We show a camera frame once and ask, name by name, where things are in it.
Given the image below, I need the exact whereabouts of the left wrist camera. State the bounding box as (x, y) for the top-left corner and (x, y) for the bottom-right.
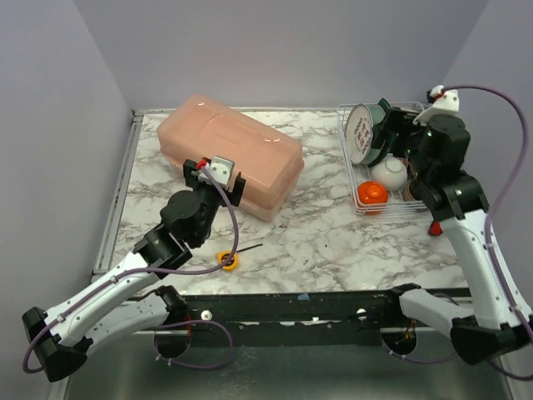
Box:
(197, 156), (235, 189)

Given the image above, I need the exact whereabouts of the yellow tape measure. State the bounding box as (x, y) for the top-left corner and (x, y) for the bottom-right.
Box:
(217, 243), (264, 272)

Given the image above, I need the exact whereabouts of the orange bowl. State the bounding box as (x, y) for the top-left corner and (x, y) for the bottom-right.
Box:
(356, 181), (388, 215)

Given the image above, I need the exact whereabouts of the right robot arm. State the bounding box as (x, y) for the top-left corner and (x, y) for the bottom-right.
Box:
(372, 107), (532, 365)

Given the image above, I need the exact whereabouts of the brown beige bowl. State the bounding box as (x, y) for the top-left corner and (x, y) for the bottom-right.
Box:
(402, 179), (421, 202)

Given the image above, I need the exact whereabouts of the light green round plate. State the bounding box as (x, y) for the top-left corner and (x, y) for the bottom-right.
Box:
(364, 99), (388, 167)

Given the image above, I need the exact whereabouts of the red handled tool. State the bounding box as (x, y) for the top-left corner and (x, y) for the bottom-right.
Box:
(428, 221), (442, 237)

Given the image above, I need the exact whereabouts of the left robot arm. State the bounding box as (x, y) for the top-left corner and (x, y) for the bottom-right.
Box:
(22, 156), (246, 383)

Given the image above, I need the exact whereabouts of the pink translucent storage box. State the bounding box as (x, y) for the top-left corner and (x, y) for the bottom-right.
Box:
(157, 95), (304, 222)

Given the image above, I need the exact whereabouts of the white wire dish rack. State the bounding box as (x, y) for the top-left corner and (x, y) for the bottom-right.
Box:
(336, 104), (431, 222)

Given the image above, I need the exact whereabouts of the white plate with characters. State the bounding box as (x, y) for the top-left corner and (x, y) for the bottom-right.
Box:
(345, 104), (372, 165)

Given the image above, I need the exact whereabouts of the teal square plate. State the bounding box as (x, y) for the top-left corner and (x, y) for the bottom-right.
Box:
(366, 98), (391, 167)

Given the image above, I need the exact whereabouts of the white bowl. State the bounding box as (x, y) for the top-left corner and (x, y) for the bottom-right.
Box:
(370, 157), (408, 192)

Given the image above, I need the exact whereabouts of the black mounting rail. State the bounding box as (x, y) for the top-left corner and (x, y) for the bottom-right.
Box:
(128, 287), (480, 347)

